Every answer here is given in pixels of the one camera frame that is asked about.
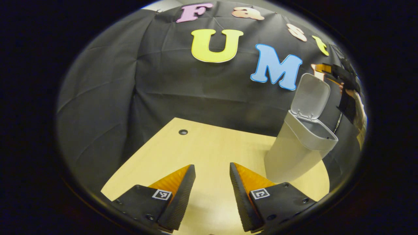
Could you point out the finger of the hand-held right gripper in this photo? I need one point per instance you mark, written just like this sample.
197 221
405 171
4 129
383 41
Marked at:
323 68

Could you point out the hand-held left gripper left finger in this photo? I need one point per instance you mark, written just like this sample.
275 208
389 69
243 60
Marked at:
181 202

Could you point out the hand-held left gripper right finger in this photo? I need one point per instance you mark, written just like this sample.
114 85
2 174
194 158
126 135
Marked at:
240 202

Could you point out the white desktop garbage bin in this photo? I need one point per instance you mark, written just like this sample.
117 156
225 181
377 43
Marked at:
287 153

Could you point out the wooden desktop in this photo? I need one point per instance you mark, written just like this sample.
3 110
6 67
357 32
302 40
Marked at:
202 147

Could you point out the black backdrop cloth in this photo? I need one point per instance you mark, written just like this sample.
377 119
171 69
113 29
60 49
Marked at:
114 98

